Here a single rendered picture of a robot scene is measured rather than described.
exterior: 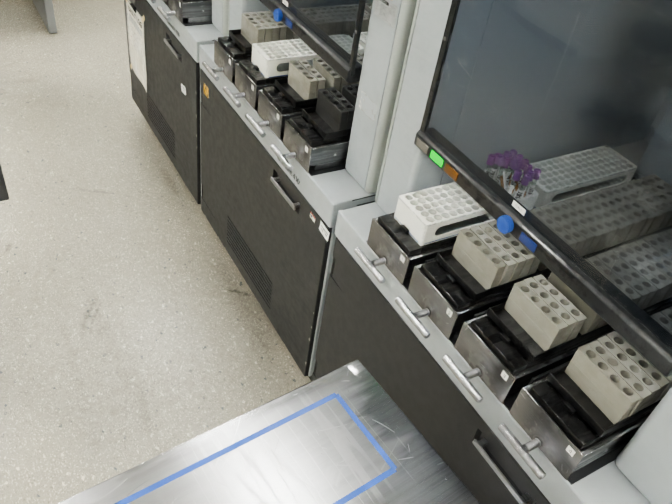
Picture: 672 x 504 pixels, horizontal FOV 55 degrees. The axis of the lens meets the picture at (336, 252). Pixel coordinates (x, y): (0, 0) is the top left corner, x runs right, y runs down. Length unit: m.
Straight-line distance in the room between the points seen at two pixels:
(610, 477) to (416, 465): 0.35
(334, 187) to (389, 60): 0.33
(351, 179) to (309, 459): 0.80
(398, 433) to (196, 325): 1.29
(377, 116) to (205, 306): 1.06
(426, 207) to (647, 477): 0.60
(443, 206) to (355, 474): 0.59
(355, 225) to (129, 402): 0.91
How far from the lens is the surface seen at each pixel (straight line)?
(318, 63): 1.71
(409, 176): 1.34
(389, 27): 1.33
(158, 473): 0.90
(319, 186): 1.50
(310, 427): 0.94
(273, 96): 1.66
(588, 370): 1.09
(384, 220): 1.30
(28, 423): 2.00
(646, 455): 1.11
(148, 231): 2.50
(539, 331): 1.13
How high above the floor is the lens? 1.60
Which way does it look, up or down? 41 degrees down
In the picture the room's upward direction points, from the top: 10 degrees clockwise
